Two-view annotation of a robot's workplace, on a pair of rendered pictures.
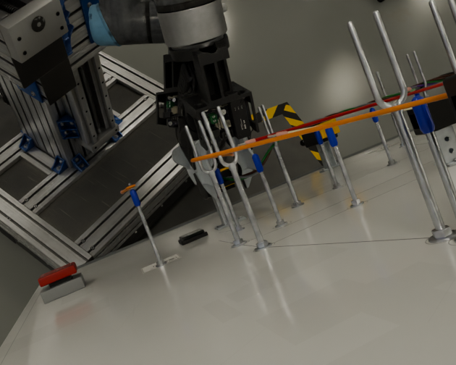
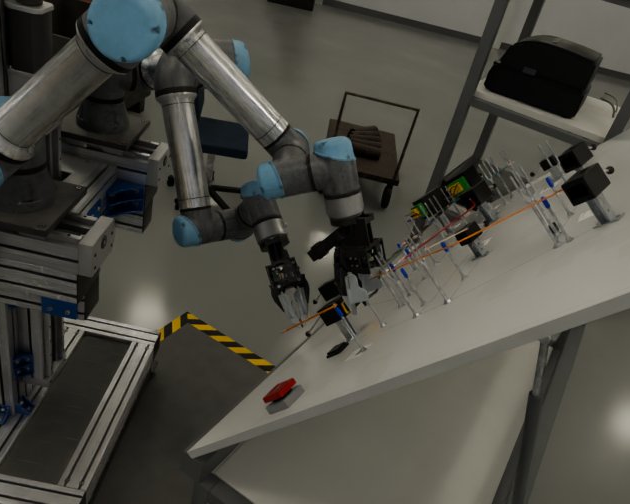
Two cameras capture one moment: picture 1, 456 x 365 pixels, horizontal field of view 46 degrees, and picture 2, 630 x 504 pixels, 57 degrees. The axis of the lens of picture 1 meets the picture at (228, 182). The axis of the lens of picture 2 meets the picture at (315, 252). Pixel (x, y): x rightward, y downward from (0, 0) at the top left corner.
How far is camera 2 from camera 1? 0.79 m
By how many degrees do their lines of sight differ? 36
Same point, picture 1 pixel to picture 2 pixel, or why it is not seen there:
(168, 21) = (342, 202)
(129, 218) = (107, 442)
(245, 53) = (127, 277)
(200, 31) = (360, 206)
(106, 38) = (195, 239)
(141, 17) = (219, 221)
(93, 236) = (76, 472)
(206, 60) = (367, 221)
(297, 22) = (164, 243)
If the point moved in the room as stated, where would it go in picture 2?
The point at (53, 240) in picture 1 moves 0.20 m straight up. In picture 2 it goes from (31, 490) to (28, 447)
